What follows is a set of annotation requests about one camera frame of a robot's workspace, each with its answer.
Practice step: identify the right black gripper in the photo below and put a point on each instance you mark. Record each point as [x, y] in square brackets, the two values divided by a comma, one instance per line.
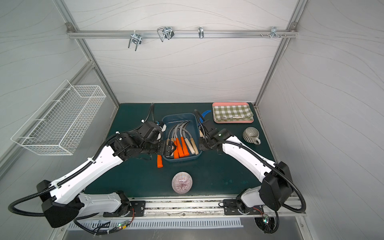
[204, 144]

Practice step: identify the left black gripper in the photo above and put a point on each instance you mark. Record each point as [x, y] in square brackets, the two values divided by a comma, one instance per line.
[165, 147]

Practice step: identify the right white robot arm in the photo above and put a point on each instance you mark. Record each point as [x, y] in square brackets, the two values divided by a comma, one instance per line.
[277, 189]

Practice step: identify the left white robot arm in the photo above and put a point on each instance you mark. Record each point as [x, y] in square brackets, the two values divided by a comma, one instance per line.
[63, 200]

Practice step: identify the blue plastic storage box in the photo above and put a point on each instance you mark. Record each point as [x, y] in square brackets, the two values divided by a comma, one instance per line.
[192, 126]

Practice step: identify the pink tray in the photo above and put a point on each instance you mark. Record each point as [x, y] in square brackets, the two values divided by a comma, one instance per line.
[230, 104]

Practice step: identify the striped ceramic mug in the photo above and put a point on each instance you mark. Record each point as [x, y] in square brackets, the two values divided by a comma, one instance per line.
[251, 135]

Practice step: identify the green checkered cloth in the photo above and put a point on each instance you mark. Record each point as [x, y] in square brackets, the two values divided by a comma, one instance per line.
[234, 113]

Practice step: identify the purple striped bowl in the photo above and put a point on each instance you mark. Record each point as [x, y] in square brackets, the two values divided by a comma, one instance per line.
[182, 183]

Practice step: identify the metal clamp hook left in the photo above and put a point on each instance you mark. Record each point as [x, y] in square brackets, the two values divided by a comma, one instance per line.
[136, 40]

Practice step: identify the metal U-bolt hook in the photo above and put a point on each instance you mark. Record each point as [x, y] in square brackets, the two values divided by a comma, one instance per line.
[165, 33]

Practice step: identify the aluminium crossbar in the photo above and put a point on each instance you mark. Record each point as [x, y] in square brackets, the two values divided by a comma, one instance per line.
[179, 34]

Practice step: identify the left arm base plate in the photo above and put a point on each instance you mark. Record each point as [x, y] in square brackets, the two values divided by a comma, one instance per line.
[134, 208]

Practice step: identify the aluminium front rail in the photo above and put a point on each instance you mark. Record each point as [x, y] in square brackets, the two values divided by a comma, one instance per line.
[184, 207]

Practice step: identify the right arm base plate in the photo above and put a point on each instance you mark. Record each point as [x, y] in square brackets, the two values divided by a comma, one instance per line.
[233, 207]

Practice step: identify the white wire basket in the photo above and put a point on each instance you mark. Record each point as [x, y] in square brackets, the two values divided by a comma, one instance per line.
[57, 127]

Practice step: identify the slotted cable duct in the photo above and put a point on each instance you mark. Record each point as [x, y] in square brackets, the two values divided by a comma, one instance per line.
[156, 224]

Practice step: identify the small metal ring hook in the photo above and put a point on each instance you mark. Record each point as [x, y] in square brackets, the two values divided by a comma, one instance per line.
[201, 32]

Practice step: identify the metal bracket hook right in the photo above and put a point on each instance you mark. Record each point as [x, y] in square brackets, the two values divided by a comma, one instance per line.
[273, 34]

